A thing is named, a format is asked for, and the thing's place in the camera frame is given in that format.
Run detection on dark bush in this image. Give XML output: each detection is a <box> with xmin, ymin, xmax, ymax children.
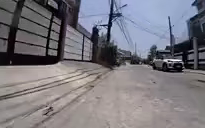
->
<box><xmin>91</xmin><ymin>26</ymin><xmax>119</xmax><ymax>68</ymax></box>

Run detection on distant buildings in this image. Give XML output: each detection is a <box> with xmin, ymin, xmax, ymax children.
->
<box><xmin>118</xmin><ymin>44</ymin><xmax>173</xmax><ymax>65</ymax></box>

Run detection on dark utility pole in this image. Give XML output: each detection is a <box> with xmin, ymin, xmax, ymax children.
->
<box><xmin>97</xmin><ymin>0</ymin><xmax>128</xmax><ymax>46</ymax></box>

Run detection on grey concrete road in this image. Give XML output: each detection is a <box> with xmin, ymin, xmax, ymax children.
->
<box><xmin>33</xmin><ymin>62</ymin><xmax>205</xmax><ymax>128</ymax></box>

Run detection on white hatchback car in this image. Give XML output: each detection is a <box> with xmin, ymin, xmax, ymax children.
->
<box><xmin>152</xmin><ymin>56</ymin><xmax>185</xmax><ymax>73</ymax></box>

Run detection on concrete driveway ramp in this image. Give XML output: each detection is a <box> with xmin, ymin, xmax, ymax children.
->
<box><xmin>0</xmin><ymin>60</ymin><xmax>114</xmax><ymax>128</ymax></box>

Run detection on thin utility pole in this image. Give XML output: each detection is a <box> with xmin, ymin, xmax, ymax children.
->
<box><xmin>167</xmin><ymin>15</ymin><xmax>175</xmax><ymax>58</ymax></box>

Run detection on concrete sidewalk strip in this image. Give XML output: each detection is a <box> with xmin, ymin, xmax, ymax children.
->
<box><xmin>184</xmin><ymin>68</ymin><xmax>205</xmax><ymax>77</ymax></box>

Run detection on multi-storey building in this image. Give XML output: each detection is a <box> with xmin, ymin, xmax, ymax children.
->
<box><xmin>185</xmin><ymin>0</ymin><xmax>205</xmax><ymax>49</ymax></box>

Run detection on overhead wires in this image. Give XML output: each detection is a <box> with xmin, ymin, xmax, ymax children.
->
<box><xmin>78</xmin><ymin>0</ymin><xmax>198</xmax><ymax>54</ymax></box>

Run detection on grey panel fence wall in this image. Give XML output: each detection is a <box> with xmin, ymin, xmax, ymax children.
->
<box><xmin>0</xmin><ymin>0</ymin><xmax>94</xmax><ymax>66</ymax></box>

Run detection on low grey fence wall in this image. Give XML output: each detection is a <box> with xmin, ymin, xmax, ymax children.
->
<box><xmin>173</xmin><ymin>36</ymin><xmax>205</xmax><ymax>71</ymax></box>

